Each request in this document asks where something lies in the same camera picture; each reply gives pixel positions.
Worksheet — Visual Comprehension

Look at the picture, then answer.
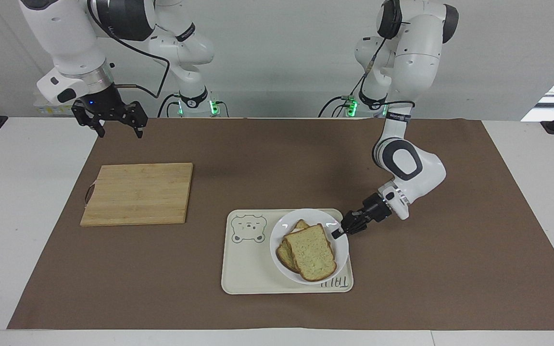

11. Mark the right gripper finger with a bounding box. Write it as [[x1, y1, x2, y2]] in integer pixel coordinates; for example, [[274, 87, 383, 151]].
[[113, 100, 149, 139], [71, 101, 106, 139]]

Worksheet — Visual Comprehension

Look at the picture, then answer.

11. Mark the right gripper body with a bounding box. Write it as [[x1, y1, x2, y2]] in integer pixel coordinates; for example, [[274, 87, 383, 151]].
[[74, 84, 131, 119]]

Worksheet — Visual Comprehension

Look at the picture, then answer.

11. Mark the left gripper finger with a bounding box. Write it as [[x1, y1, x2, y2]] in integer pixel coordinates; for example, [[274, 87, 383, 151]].
[[340, 209, 366, 228], [331, 219, 370, 240]]

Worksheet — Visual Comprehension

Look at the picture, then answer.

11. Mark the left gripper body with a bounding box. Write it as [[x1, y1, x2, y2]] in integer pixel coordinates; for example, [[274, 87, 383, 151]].
[[360, 192, 393, 223]]

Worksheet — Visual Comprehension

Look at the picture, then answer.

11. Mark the white round plate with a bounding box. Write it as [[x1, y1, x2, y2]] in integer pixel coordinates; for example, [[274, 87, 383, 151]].
[[269, 208, 350, 285]]

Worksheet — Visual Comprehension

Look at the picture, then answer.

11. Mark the toasted bread slice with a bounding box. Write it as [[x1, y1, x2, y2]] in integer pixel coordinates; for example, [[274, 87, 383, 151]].
[[284, 223, 338, 283], [276, 219, 311, 274]]

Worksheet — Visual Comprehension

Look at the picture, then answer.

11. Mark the wooden cutting board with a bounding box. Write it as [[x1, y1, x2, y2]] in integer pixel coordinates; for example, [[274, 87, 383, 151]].
[[79, 162, 194, 227]]

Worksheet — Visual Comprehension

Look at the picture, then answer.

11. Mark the cream tray with bear print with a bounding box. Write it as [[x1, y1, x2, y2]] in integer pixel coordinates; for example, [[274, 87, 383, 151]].
[[221, 208, 354, 295]]

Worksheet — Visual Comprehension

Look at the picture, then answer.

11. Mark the black cable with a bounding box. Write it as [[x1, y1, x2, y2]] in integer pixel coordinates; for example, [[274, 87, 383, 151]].
[[318, 95, 353, 118], [157, 93, 182, 118], [87, 0, 171, 99], [358, 36, 416, 111]]

